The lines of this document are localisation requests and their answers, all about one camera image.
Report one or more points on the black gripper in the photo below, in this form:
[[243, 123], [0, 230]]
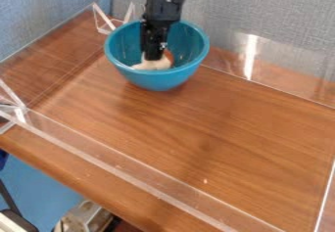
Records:
[[160, 14]]

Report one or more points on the blue bowl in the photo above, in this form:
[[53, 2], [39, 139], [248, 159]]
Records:
[[187, 43]]

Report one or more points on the clear acrylic tray walls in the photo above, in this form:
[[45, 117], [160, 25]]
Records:
[[228, 154]]

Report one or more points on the white power strip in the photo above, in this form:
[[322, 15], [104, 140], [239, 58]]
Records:
[[87, 217]]

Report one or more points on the black stand leg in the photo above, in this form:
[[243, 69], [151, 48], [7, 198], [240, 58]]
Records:
[[12, 222]]

